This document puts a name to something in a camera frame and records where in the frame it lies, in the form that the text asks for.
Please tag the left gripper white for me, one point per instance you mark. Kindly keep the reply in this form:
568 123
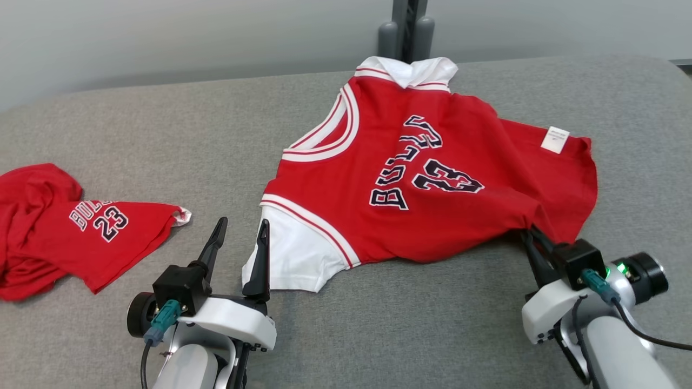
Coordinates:
238 321

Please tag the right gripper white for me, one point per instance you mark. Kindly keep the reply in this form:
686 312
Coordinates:
549 310

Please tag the red jersey with white sleeves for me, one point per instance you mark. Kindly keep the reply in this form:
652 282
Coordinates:
432 216

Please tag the red basketball shorts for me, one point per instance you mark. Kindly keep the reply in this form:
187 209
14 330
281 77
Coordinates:
65 243

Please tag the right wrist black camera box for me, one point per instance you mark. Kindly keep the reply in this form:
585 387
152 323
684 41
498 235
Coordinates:
578 262

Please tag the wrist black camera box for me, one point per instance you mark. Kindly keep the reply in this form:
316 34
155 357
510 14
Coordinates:
578 262
178 286

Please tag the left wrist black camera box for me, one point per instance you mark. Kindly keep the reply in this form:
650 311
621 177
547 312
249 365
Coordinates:
178 286

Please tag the grey partition post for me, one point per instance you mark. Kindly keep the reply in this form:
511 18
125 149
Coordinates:
405 32

